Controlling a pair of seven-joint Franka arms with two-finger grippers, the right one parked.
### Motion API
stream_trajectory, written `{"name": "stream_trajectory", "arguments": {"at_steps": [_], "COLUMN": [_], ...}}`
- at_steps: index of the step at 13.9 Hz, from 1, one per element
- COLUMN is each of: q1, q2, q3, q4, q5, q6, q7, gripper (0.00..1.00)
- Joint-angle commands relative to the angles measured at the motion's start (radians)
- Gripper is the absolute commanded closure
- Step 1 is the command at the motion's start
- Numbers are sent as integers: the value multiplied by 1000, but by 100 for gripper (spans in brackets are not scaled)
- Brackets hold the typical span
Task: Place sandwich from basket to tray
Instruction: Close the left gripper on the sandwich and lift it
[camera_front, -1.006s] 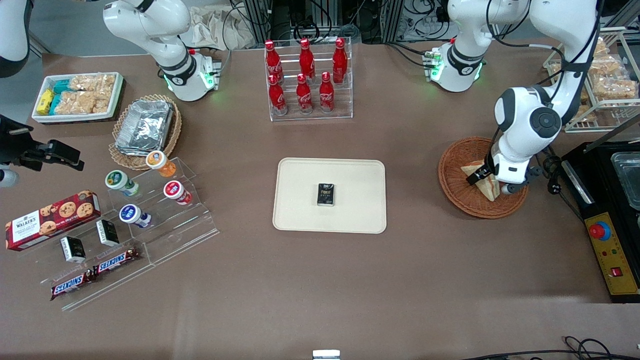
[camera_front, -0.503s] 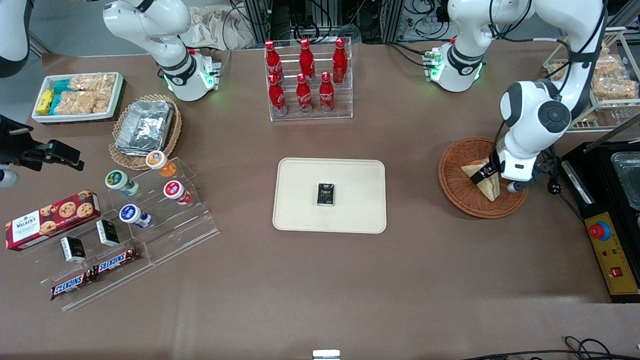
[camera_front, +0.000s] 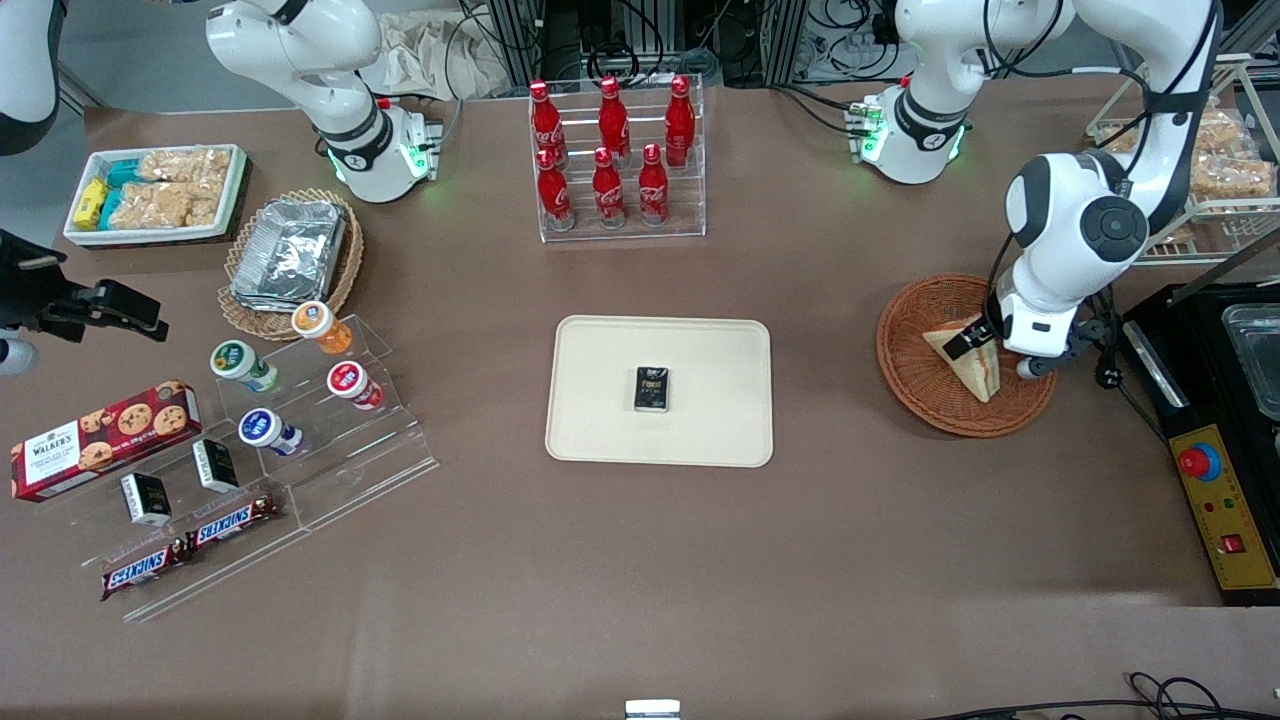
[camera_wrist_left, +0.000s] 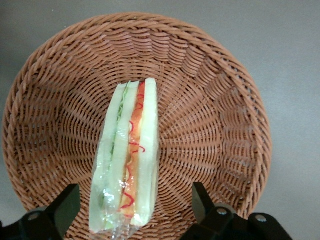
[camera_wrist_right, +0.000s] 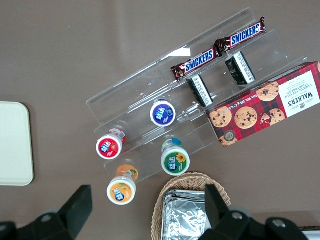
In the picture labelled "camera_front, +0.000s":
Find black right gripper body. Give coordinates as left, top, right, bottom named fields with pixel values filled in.
left=0, top=230, right=76, bottom=331

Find triangle sandwich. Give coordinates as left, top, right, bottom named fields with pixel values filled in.
left=922, top=315, right=1001, bottom=404

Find brown round wicker basket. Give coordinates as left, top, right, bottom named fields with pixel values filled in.
left=877, top=273, right=1058, bottom=439

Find light tan wicker basket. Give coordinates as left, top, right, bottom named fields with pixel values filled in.
left=218, top=188, right=364, bottom=342

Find cream plastic tray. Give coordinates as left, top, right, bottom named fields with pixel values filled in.
left=545, top=316, right=774, bottom=469

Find white rectangular snack bin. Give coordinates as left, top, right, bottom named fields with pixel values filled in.
left=63, top=144, right=249, bottom=248

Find green lid yogurt cup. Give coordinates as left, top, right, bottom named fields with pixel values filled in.
left=210, top=340, right=280, bottom=394

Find red Walkers cookie box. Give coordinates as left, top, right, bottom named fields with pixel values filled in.
left=10, top=380, right=202, bottom=503

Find black sealing machine yellow panel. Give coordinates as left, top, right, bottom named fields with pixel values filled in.
left=1120, top=230, right=1280, bottom=608

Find stack of foil trays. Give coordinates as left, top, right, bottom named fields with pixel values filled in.
left=230, top=198, right=348, bottom=307

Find blue lid yogurt cup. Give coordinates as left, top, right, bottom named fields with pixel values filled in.
left=238, top=408, right=304, bottom=458

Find orange lid yogurt cup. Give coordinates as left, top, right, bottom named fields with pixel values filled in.
left=292, top=301, right=354, bottom=357

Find red emergency stop button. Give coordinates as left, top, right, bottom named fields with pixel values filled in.
left=1177, top=442, right=1223, bottom=483

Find clear plastic container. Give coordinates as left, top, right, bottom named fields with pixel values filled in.
left=1222, top=303, right=1280, bottom=421

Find red lid yogurt cup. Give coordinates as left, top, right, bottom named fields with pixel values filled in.
left=327, top=361, right=385, bottom=412

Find Snickers chocolate bar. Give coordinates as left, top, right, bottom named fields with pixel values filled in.
left=185, top=493, right=282, bottom=554
left=100, top=540, right=193, bottom=602

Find clear acrylic stepped stand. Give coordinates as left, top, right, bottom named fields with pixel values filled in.
left=40, top=315, right=439, bottom=623

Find clear acrylic bottle rack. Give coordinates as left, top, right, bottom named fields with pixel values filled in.
left=528, top=75, right=707, bottom=244

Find red cola bottle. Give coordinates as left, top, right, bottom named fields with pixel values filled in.
left=638, top=143, right=671, bottom=227
left=528, top=80, right=569, bottom=171
left=597, top=76, right=631, bottom=166
left=664, top=75, right=697, bottom=169
left=536, top=148, right=577, bottom=233
left=592, top=147, right=627, bottom=229

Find beige crumpled cloth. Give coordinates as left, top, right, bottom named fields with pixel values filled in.
left=378, top=10, right=513, bottom=101

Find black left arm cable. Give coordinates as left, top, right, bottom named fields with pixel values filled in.
left=985, top=0, right=1223, bottom=346

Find black power cable with plug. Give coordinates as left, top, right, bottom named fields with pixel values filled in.
left=1090, top=300, right=1171, bottom=441

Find white wire rack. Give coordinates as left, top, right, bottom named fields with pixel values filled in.
left=1087, top=55, right=1280, bottom=266

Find black base cable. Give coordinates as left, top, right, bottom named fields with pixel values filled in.
left=770, top=84, right=863, bottom=138

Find black floor cables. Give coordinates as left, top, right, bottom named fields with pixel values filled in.
left=925, top=672, right=1280, bottom=720

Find dark metal equipment frame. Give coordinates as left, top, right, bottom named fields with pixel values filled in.
left=485, top=0, right=811, bottom=91

